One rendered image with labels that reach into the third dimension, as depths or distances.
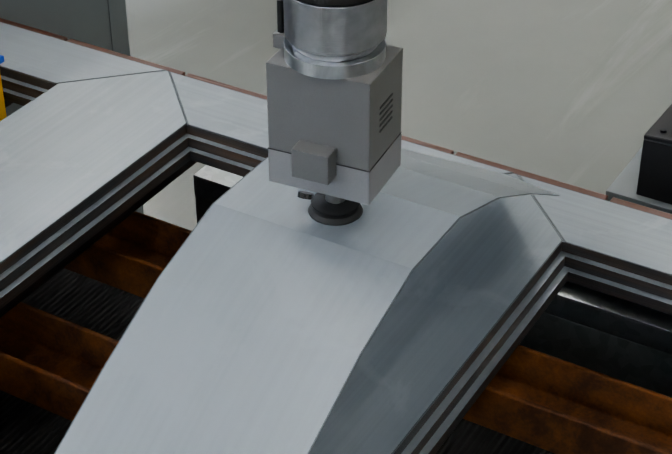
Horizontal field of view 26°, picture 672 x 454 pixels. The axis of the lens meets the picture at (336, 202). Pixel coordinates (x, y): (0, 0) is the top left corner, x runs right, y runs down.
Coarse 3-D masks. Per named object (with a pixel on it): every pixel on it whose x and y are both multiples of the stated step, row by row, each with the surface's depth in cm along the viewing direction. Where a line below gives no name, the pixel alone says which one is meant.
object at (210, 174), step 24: (216, 168) 184; (216, 192) 182; (576, 288) 163; (552, 312) 164; (576, 312) 162; (600, 312) 160; (624, 312) 159; (648, 312) 159; (624, 336) 160; (648, 336) 158
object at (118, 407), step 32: (96, 384) 108; (128, 384) 107; (96, 416) 106; (128, 416) 106; (160, 416) 105; (192, 416) 104; (224, 416) 104; (64, 448) 106; (96, 448) 105; (128, 448) 104; (160, 448) 104; (192, 448) 103; (224, 448) 103; (256, 448) 102; (288, 448) 101
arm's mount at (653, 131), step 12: (660, 120) 177; (648, 132) 175; (660, 132) 175; (648, 144) 175; (660, 144) 174; (648, 156) 175; (660, 156) 175; (648, 168) 176; (660, 168) 175; (648, 180) 177; (660, 180) 176; (636, 192) 179; (648, 192) 178; (660, 192) 177
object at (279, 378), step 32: (160, 288) 111; (160, 320) 109; (192, 320) 109; (224, 320) 108; (256, 320) 108; (128, 352) 109; (160, 352) 108; (192, 352) 107; (224, 352) 107; (256, 352) 106; (288, 352) 105; (320, 352) 105; (352, 352) 104; (160, 384) 106; (192, 384) 106; (224, 384) 105; (256, 384) 105; (288, 384) 104; (320, 384) 103; (256, 416) 103; (288, 416) 103; (320, 416) 102
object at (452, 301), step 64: (192, 128) 160; (128, 192) 152; (576, 192) 148; (64, 256) 144; (448, 256) 139; (512, 256) 139; (576, 256) 141; (640, 256) 139; (384, 320) 131; (448, 320) 131; (512, 320) 132; (384, 384) 123; (448, 384) 123; (320, 448) 117; (384, 448) 117
